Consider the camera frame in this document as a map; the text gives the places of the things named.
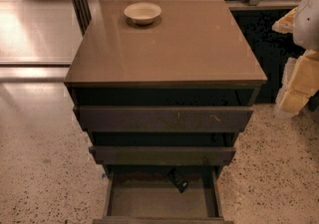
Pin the middle grey drawer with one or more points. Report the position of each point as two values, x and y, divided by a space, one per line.
162 155

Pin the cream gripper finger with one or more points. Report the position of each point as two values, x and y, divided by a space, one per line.
292 96
286 23

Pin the top grey drawer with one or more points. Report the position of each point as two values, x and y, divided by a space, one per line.
163 119

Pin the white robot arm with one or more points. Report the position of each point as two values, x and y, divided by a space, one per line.
306 29

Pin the white ceramic bowl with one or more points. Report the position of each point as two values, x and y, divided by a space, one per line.
143 13

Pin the black rxbar chocolate bar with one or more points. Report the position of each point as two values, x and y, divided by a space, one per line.
177 180

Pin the grey drawer cabinet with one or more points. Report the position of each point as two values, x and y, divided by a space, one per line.
192 55

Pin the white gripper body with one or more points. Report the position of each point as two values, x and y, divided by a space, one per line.
308 26

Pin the open bottom grey drawer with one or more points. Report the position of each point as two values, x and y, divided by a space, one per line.
146 196

